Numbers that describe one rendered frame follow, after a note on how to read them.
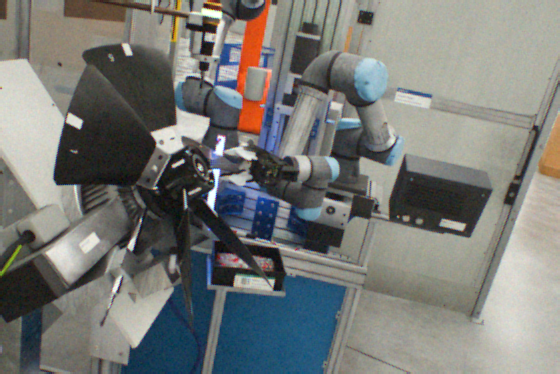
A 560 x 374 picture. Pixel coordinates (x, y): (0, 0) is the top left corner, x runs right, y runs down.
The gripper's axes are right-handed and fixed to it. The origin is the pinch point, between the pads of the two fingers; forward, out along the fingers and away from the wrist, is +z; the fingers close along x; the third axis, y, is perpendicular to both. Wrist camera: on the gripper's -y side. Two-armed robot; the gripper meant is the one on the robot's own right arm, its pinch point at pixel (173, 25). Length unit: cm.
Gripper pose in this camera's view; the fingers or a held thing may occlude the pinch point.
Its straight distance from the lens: 177.5
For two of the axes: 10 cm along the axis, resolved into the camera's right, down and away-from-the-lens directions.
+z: -1.9, 9.3, 3.2
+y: 1.2, -3.0, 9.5
